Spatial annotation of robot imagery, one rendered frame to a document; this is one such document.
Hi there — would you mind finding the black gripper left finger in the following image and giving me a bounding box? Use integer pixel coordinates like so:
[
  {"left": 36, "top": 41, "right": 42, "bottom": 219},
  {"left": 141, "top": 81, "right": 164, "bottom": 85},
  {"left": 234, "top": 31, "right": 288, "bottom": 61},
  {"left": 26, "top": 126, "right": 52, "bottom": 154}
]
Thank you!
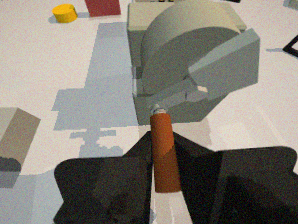
[{"left": 54, "top": 131, "right": 153, "bottom": 224}]

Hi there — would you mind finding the black l-shaped rod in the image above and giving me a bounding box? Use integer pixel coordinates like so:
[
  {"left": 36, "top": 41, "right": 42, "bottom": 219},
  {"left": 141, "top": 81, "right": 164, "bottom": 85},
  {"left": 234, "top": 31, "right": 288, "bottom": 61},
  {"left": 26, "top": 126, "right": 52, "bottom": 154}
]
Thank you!
[{"left": 282, "top": 34, "right": 298, "bottom": 57}]

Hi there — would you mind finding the yellow short cylinder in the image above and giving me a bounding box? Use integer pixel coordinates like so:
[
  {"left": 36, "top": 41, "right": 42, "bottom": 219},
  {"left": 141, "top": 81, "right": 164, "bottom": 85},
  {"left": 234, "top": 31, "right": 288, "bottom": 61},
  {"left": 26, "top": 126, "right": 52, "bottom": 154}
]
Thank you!
[{"left": 52, "top": 4, "right": 77, "bottom": 23}]

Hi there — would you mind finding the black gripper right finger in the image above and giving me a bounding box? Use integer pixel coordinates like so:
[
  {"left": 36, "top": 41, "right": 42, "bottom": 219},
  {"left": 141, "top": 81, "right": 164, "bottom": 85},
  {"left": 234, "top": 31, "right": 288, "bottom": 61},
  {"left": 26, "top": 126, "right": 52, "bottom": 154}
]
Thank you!
[{"left": 173, "top": 131, "right": 298, "bottom": 224}]

